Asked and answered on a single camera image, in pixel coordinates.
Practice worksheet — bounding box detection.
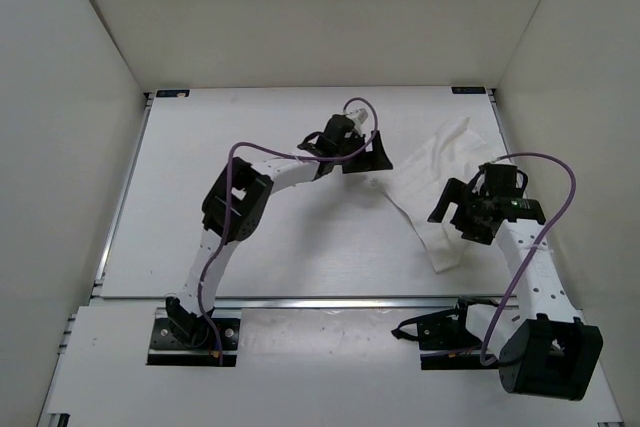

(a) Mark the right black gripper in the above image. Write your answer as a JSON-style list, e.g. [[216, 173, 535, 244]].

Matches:
[[428, 179, 492, 245]]

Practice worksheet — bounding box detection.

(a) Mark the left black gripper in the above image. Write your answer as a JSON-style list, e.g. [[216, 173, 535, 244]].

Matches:
[[335, 131, 391, 175]]

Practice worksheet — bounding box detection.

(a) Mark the white skirt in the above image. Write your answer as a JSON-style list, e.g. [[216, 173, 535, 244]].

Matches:
[[371, 117, 503, 273]]

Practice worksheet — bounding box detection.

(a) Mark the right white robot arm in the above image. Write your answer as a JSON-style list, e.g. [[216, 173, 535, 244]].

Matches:
[[391, 163, 603, 401]]

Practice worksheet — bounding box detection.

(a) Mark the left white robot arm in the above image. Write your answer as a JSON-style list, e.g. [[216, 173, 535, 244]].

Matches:
[[165, 108, 393, 348]]

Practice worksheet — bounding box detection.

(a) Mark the right blue corner label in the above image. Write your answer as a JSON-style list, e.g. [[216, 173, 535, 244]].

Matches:
[[451, 86, 486, 95]]

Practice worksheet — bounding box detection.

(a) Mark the blue corner label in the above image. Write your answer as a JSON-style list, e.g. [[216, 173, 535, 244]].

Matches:
[[155, 89, 190, 98], [451, 86, 486, 95]]

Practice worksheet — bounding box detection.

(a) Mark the left blue corner label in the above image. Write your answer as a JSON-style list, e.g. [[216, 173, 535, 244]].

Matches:
[[155, 89, 190, 98]]

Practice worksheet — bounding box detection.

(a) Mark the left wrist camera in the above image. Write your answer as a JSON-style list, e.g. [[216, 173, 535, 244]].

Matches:
[[343, 108, 369, 124]]

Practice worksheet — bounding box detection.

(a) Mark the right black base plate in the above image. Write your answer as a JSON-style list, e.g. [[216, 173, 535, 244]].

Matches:
[[391, 297, 499, 371]]

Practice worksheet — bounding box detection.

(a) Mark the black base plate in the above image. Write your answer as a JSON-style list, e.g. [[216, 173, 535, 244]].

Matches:
[[391, 297, 499, 371], [146, 309, 241, 368]]

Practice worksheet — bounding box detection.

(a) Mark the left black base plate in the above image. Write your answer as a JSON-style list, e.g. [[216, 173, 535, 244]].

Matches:
[[146, 309, 241, 368]]

